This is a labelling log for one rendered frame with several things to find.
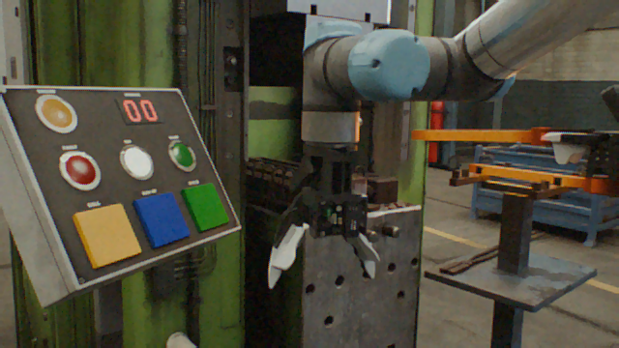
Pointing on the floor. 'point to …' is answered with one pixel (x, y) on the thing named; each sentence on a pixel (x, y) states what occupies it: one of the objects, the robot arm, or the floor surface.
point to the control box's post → (108, 315)
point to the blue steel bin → (582, 216)
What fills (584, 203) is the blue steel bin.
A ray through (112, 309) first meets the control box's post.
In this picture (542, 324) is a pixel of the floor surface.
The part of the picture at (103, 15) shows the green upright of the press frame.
